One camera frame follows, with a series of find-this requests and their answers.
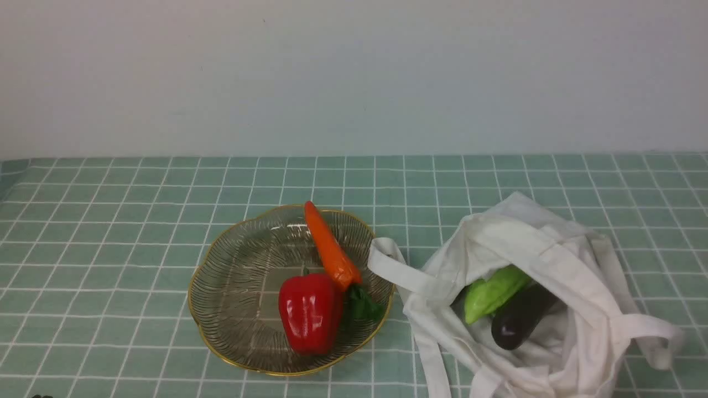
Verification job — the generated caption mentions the orange carrot green leaves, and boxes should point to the orange carrot green leaves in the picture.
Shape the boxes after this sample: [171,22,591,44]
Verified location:
[304,201,385,323]

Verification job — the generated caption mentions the dark purple eggplant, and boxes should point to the dark purple eggplant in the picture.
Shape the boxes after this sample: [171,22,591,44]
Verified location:
[491,283,559,350]

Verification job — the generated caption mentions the light green pepper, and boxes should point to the light green pepper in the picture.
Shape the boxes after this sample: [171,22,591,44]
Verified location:
[464,265,533,324]

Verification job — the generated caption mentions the glass bowl gold rim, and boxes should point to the glass bowl gold rim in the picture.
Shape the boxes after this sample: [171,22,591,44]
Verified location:
[188,205,394,377]

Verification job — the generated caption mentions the red bell pepper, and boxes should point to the red bell pepper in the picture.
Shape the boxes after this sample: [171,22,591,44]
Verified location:
[278,274,343,356]

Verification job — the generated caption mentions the white cloth tote bag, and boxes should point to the white cloth tote bag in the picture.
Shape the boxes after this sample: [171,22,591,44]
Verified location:
[368,192,684,397]

